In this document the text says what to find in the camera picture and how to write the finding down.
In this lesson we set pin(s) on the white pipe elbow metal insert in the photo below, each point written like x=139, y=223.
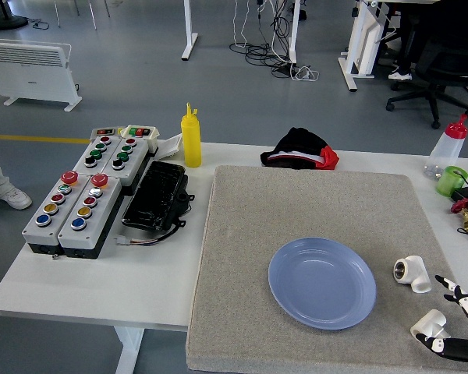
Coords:
x=415, y=272

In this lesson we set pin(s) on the blue plate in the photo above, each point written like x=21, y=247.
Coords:
x=323, y=288

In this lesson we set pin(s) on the green plastic cup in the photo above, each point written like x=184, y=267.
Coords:
x=448, y=183

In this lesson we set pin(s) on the clear squeeze bottle red cap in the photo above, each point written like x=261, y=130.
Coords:
x=446, y=154

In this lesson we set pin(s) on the grey-brown mat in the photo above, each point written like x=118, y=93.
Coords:
x=296, y=202

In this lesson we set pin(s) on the black office chair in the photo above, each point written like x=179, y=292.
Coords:
x=437, y=93

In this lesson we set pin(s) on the black red folded cloth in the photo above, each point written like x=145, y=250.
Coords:
x=296, y=150

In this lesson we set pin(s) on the yellow squeeze bottle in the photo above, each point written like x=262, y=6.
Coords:
x=191, y=144

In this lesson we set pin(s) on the white desk leg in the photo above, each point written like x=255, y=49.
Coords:
x=190, y=31
x=293, y=31

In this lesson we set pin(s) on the black plastic housing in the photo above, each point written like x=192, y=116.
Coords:
x=156, y=195

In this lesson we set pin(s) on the white plastic part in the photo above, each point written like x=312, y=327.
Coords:
x=171, y=146

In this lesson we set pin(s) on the white table leg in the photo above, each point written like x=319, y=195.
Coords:
x=128, y=350

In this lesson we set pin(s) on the grey button box white button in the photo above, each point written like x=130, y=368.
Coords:
x=97, y=222

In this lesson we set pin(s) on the grey button box green button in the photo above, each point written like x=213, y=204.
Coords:
x=35, y=233

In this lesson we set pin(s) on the metal chair legs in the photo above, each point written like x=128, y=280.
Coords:
x=91, y=15

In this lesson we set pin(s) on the white electric heater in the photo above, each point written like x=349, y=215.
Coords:
x=31, y=74

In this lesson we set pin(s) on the black fan base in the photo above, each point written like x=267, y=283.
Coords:
x=8, y=21

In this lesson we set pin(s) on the white desk frame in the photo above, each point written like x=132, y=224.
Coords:
x=359, y=46

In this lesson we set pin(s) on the small white switch box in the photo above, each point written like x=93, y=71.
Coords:
x=140, y=134

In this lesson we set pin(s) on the small grey switch box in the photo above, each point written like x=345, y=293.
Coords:
x=105, y=132

